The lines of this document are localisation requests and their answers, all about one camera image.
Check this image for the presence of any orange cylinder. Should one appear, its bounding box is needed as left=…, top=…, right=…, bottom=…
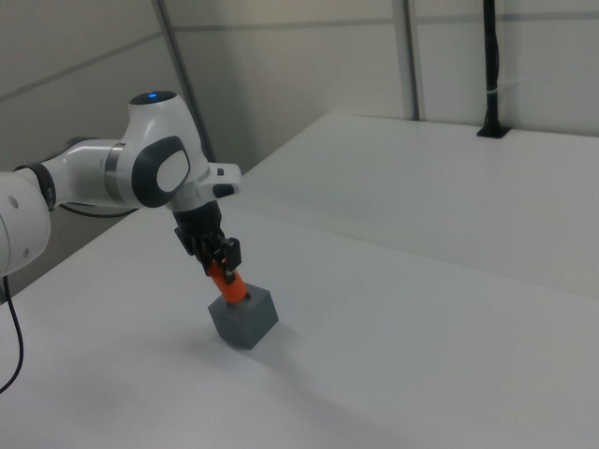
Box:
left=207, top=260, right=251, bottom=308

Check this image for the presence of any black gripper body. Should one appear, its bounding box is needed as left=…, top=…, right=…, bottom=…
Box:
left=172, top=202, right=226, bottom=254

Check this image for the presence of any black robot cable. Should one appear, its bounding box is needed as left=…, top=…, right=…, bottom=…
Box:
left=0, top=201, right=139, bottom=395

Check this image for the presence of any grey block with round hole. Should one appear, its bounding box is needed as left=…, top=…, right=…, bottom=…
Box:
left=206, top=282, right=281, bottom=351

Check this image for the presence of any black pole with base clamp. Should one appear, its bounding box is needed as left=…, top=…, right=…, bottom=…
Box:
left=475, top=0, right=510, bottom=139

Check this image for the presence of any grey partition corner post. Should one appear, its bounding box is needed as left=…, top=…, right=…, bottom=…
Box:
left=152, top=0, right=217, bottom=166

